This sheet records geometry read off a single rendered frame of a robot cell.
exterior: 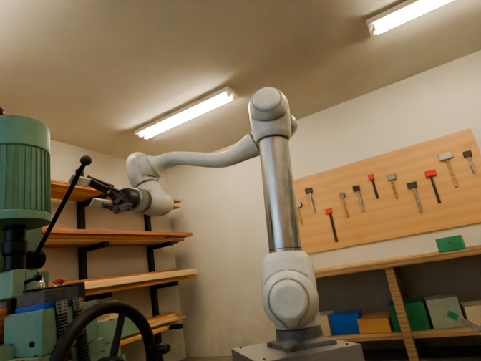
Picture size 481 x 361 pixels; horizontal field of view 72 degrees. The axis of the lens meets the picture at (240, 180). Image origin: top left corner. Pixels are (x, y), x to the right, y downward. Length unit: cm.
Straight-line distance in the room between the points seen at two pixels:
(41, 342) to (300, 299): 59
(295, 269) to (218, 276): 368
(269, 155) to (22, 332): 78
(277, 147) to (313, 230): 296
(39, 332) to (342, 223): 341
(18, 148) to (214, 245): 374
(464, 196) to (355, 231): 108
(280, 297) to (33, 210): 71
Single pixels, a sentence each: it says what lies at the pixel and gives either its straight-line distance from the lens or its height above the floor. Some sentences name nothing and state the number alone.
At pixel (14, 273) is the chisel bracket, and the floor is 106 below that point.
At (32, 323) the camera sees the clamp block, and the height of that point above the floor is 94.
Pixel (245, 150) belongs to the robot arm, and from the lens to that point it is 128.
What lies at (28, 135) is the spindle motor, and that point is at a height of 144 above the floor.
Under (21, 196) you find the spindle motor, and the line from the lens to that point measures 108.
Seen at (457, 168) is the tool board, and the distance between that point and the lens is 388.
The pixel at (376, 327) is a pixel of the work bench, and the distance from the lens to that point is 347.
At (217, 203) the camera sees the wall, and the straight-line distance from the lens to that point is 463.
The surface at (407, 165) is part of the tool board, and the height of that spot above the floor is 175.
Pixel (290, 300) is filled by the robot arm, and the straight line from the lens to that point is 92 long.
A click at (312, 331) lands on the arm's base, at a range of 118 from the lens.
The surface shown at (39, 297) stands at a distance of 88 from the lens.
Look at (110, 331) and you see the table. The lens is 109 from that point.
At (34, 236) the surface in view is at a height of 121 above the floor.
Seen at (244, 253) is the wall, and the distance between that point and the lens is 438.
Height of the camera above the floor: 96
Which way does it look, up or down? 15 degrees up
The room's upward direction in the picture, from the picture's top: 10 degrees counter-clockwise
